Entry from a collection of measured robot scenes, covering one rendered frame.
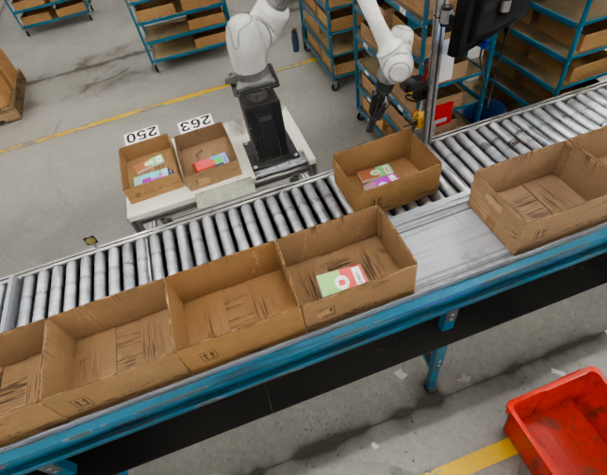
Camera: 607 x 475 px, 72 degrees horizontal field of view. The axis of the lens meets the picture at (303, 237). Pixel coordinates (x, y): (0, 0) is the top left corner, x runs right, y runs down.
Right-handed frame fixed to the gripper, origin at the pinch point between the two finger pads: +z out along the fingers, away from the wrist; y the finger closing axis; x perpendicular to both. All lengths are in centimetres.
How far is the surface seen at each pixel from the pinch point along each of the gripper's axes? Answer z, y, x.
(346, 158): 18.0, 0.4, 6.9
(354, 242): 22, -49, 23
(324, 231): 15, -49, 38
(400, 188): 14.5, -28.0, -5.8
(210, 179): 48, 28, 64
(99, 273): 71, -8, 118
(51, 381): 48, -70, 128
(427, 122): 1.7, 7.0, -35.7
